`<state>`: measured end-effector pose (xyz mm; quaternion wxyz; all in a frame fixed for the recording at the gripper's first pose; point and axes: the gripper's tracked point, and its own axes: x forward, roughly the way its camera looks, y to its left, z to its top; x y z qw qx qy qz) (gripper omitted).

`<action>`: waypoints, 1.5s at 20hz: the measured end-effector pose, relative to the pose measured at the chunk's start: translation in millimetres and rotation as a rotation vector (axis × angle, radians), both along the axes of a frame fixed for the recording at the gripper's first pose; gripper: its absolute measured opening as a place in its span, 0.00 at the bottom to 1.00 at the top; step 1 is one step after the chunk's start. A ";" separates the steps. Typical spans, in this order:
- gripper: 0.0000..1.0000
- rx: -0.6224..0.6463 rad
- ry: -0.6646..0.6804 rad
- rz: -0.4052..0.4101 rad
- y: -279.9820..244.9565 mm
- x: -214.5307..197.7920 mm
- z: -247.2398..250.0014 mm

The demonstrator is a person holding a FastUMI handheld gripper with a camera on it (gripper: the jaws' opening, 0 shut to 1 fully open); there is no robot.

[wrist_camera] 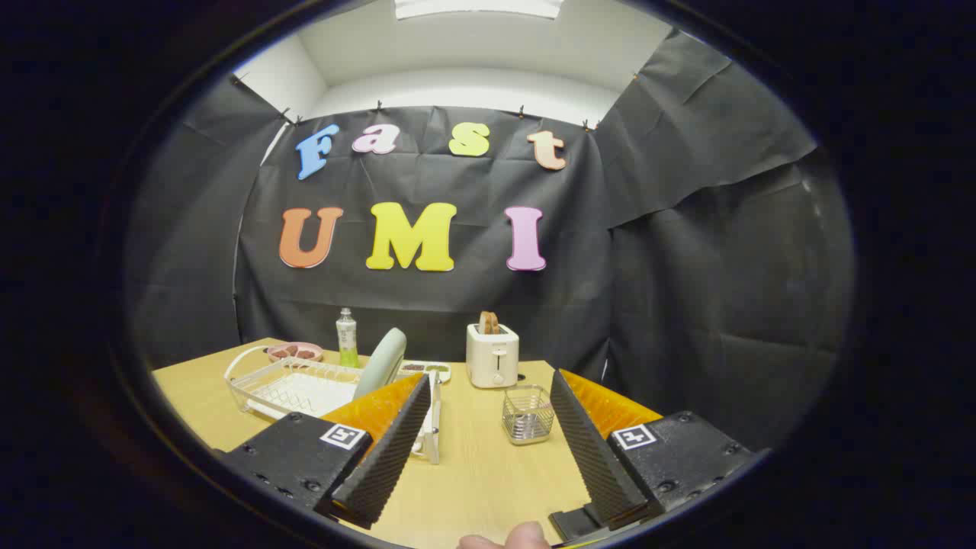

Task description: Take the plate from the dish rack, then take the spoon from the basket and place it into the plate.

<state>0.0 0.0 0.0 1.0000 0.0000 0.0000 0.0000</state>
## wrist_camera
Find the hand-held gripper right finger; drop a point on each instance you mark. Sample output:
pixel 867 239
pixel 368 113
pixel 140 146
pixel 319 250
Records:
pixel 598 465

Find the brown bread slice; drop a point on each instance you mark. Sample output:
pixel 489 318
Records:
pixel 489 323

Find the white compartment snack tray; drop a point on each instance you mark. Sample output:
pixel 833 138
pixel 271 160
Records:
pixel 440 374

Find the cream toaster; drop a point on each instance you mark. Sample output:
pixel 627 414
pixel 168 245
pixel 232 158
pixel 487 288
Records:
pixel 492 358

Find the small pink plate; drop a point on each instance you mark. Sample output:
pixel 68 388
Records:
pixel 294 360

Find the green drink bottle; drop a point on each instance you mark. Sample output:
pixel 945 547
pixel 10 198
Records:
pixel 347 335

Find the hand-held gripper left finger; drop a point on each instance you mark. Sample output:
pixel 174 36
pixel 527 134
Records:
pixel 389 465

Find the pale green plate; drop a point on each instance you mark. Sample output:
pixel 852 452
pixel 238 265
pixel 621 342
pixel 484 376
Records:
pixel 381 362

